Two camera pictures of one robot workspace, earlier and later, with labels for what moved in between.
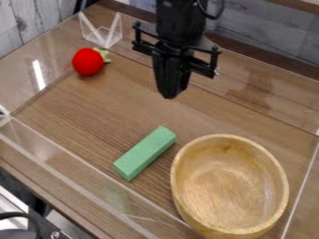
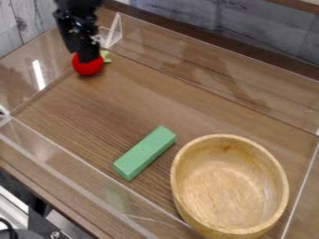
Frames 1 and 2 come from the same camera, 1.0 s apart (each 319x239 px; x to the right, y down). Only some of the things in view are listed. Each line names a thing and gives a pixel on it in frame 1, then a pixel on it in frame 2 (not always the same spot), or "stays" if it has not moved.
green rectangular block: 143,152 stays
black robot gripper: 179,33 -> 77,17
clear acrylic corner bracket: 103,36 stays
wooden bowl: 229,187 stays
